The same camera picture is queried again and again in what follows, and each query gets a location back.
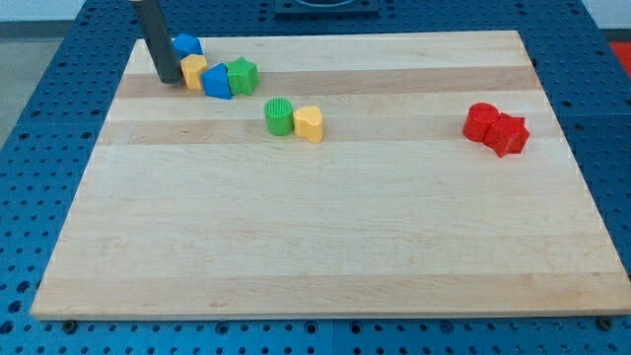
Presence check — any green star block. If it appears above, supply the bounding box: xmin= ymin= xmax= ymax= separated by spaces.
xmin=226 ymin=56 xmax=259 ymax=96

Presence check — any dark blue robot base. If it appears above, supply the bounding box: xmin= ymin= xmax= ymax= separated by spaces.
xmin=272 ymin=0 xmax=381 ymax=16

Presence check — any red star block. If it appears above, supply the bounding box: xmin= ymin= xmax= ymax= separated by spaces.
xmin=483 ymin=112 xmax=529 ymax=158

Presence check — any yellow heart block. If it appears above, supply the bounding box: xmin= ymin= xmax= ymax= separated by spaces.
xmin=293 ymin=106 xmax=323 ymax=144

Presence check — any green cylinder block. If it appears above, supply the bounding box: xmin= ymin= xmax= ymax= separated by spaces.
xmin=264 ymin=98 xmax=294 ymax=136

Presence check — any light wooden board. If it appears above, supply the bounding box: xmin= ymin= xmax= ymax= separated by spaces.
xmin=31 ymin=31 xmax=630 ymax=320

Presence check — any blue triangle block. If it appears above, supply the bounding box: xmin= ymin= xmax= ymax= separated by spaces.
xmin=201 ymin=63 xmax=233 ymax=100

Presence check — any yellow pentagon block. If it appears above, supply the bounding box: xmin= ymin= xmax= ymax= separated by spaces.
xmin=180 ymin=54 xmax=208 ymax=90

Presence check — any red cylinder block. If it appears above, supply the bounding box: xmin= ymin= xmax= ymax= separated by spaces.
xmin=462 ymin=103 xmax=500 ymax=142

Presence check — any blue cube block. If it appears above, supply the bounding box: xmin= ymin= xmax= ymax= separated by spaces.
xmin=173 ymin=34 xmax=203 ymax=60

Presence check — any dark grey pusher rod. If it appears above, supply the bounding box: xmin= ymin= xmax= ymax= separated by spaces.
xmin=130 ymin=0 xmax=182 ymax=84

